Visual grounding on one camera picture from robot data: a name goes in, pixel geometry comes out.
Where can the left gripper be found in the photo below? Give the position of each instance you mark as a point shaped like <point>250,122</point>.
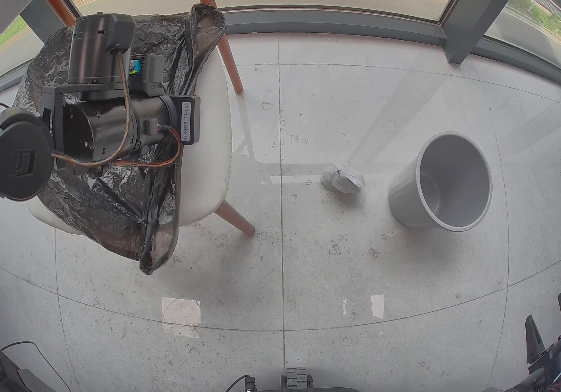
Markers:
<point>149,118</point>

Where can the crumpled white paper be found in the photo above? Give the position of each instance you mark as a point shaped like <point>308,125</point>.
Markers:
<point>342,179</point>

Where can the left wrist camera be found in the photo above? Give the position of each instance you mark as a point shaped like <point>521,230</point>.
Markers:
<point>151,74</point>

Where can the white chair with wooden legs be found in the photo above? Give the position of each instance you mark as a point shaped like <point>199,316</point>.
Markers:
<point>210,140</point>

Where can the white trash bin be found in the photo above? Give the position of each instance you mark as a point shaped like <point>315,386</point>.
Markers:
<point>407,201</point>

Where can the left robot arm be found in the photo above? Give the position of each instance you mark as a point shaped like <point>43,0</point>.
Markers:
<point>24,158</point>

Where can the black plastic bag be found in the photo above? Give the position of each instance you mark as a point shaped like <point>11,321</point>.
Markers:
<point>109,206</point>

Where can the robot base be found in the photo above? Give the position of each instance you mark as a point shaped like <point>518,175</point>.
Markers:
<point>298,378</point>

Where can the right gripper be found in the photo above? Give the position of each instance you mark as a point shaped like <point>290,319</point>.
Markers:
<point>548,361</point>

